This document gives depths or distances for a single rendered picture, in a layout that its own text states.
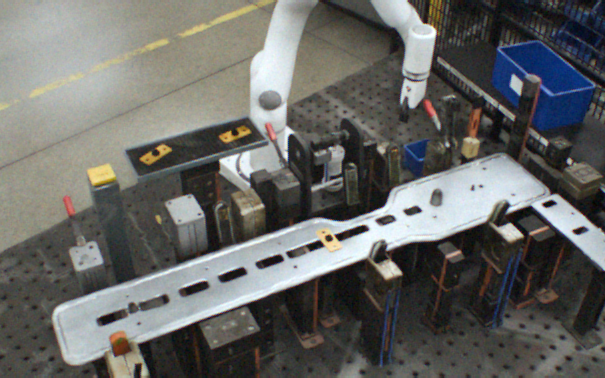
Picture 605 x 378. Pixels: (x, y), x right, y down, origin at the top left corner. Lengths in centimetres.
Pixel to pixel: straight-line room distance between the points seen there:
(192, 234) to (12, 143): 246
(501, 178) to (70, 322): 124
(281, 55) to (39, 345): 108
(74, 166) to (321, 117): 155
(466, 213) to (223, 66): 282
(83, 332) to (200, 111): 258
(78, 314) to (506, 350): 114
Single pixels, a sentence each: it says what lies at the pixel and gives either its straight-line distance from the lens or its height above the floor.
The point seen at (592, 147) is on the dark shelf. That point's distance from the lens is 229.
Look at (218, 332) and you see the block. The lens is 162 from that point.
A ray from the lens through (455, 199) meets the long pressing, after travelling 202.
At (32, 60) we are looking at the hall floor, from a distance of 489.
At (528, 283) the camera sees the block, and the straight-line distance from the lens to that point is 213.
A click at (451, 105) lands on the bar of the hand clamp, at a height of 121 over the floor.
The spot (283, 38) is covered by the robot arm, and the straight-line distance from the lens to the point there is 211.
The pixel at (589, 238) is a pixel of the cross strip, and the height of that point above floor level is 100.
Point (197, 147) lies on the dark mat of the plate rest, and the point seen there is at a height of 116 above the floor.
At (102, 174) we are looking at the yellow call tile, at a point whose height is 116.
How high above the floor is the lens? 230
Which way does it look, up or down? 41 degrees down
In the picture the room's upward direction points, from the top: straight up
